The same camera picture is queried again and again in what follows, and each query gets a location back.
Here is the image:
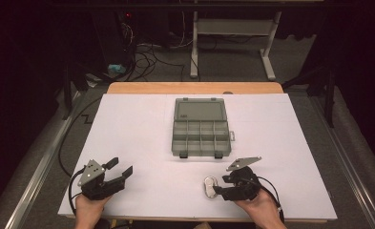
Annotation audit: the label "person's right hand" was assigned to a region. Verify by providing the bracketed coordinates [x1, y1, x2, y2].
[234, 189, 281, 221]

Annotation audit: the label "teal object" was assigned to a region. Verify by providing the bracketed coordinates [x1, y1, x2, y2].
[108, 63, 127, 74]

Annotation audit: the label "black stand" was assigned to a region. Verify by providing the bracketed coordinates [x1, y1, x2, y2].
[281, 62, 338, 129]

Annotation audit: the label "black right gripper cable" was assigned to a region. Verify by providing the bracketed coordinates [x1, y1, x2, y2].
[257, 176, 285, 224]

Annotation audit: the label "white board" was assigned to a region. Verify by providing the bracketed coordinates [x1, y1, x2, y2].
[57, 93, 338, 221]

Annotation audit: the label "white metal table frame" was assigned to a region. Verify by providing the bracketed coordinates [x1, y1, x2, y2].
[189, 10, 283, 81]

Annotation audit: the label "bundle of floor cables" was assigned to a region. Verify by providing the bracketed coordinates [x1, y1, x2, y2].
[124, 18, 194, 82]

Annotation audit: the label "aluminium floor rail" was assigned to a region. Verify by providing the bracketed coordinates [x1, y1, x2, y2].
[2, 90, 83, 229]
[308, 94, 375, 229]

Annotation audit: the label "silver oval metal carabiner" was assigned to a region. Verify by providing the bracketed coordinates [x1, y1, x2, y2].
[203, 176, 219, 199]

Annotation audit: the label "black computer tower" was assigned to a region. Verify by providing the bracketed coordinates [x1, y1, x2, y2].
[91, 9, 135, 69]

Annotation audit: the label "person's left hand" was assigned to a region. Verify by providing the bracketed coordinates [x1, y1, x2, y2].
[74, 194, 113, 229]

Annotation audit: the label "long black floor cable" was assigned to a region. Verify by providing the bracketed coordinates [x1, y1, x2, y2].
[58, 96, 104, 177]

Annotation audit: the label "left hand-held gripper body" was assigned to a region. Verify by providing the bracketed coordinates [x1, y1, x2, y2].
[77, 159, 126, 201]

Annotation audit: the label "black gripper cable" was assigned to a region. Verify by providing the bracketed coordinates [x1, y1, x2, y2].
[257, 176, 285, 224]
[68, 168, 87, 218]

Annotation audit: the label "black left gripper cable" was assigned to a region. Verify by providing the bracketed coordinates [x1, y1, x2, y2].
[68, 168, 87, 218]

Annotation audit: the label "grey plastic compartment box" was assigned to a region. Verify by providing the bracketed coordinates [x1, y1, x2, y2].
[171, 97, 237, 160]

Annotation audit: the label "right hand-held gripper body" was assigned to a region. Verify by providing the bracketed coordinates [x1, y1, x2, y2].
[221, 156, 262, 202]

